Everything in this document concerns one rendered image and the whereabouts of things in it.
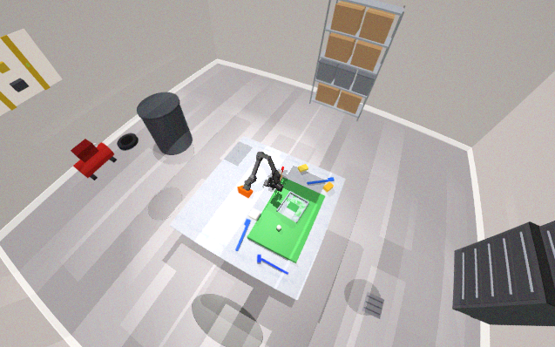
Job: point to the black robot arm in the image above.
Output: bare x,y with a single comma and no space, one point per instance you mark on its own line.
274,180

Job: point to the white block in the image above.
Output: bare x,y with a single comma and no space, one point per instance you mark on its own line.
254,214

